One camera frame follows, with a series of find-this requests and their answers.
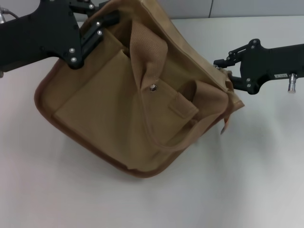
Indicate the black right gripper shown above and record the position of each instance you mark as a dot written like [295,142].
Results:
[268,64]

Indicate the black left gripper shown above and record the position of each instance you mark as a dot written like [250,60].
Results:
[35,33]

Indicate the khaki canvas food bag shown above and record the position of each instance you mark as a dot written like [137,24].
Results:
[114,107]

